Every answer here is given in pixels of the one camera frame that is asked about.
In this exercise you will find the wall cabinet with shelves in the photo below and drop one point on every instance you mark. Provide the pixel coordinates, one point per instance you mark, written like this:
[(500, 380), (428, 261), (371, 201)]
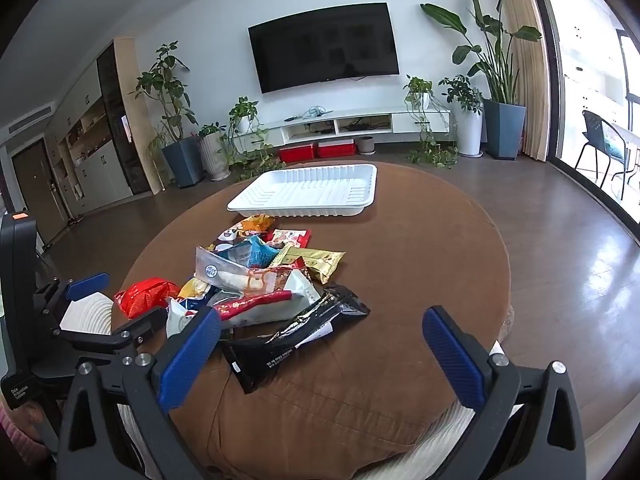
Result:
[(95, 165)]

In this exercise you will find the trailing vine plant on cabinet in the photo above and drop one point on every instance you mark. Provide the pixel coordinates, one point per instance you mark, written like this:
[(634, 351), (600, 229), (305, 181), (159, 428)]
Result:
[(419, 91)]

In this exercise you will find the tree plant in blue pot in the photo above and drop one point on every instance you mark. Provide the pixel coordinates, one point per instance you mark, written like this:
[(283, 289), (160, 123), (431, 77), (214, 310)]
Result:
[(182, 162)]

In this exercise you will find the brown wooden door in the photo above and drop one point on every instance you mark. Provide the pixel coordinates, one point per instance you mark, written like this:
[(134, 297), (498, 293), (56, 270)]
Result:
[(37, 190)]

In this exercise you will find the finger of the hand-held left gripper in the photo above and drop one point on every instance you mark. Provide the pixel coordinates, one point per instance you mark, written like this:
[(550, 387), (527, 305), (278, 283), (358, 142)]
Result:
[(130, 331), (87, 285)]

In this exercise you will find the gold snack packet red label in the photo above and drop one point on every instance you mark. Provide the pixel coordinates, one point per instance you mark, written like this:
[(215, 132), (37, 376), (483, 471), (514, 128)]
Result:
[(322, 262)]

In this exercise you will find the black power strip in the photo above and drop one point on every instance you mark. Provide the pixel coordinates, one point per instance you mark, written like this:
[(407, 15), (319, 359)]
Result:
[(357, 125)]

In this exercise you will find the leafy plant in tall white pot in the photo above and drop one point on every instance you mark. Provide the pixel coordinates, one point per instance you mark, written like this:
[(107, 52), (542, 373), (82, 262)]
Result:
[(469, 127)]

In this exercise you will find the plant in white ribbed pot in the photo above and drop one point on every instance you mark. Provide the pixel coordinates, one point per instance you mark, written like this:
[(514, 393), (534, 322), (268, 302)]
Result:
[(212, 155)]

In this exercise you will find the ceiling air vent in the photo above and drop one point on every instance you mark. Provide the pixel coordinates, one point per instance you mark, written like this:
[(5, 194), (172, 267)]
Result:
[(30, 118)]

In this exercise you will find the large-leaf plant in blue pot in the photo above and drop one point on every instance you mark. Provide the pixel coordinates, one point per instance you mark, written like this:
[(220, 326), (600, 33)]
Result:
[(504, 127)]

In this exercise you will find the small grey flower pot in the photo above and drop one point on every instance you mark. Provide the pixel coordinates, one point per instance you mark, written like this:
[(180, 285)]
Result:
[(365, 145)]

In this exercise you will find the red storage box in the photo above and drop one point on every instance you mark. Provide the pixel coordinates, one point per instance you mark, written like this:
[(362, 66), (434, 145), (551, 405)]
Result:
[(336, 150), (296, 153)]

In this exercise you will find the black sliding door frame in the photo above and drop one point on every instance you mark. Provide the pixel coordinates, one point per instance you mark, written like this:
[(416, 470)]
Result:
[(551, 110)]

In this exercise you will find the white snack packet red stripe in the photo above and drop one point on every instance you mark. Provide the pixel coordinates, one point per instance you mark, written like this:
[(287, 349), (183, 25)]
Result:
[(280, 302)]

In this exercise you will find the clear bread packet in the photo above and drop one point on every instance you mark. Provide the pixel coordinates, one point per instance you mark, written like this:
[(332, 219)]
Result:
[(225, 272)]

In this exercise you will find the trailing plant in white pot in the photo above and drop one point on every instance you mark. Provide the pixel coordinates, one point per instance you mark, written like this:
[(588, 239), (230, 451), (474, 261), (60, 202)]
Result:
[(243, 116)]

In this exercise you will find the black snack packet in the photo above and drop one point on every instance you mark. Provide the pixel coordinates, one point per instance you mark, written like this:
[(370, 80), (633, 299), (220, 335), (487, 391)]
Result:
[(300, 330)]

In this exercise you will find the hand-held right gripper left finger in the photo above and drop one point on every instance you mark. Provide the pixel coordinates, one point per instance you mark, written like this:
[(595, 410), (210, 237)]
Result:
[(187, 360)]

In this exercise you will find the blue cartoon snack packet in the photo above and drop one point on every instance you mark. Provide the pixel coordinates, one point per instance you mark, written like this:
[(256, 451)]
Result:
[(250, 255)]

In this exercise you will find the beige curtain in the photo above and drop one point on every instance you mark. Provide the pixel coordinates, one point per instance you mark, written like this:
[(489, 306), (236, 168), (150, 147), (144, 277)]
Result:
[(525, 60)]

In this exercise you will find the black balcony chair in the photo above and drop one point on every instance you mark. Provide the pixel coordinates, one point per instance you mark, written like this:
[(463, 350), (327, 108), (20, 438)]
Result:
[(597, 132)]

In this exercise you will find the black wall television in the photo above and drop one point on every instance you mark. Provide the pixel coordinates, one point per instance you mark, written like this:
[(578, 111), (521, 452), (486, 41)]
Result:
[(325, 45)]

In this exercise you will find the white television cabinet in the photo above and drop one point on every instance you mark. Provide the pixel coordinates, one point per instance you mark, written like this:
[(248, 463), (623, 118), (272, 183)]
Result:
[(350, 113)]

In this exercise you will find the blue yellow snack packet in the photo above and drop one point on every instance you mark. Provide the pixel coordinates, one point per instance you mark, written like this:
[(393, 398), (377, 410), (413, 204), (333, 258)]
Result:
[(180, 312)]

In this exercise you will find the red white candy packet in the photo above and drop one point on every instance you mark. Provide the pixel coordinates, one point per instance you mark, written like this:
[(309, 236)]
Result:
[(290, 237)]

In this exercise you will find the white plastic tray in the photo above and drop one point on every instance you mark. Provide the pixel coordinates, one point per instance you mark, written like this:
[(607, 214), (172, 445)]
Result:
[(300, 190)]

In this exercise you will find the person's left forearm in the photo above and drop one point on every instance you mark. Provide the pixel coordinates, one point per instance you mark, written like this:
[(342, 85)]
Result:
[(17, 442)]

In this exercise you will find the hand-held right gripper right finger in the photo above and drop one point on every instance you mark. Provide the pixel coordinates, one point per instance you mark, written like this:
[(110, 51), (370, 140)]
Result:
[(452, 357)]

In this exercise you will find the orange yellow snack packet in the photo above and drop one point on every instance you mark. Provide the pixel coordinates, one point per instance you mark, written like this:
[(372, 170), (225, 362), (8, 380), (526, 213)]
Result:
[(252, 222)]

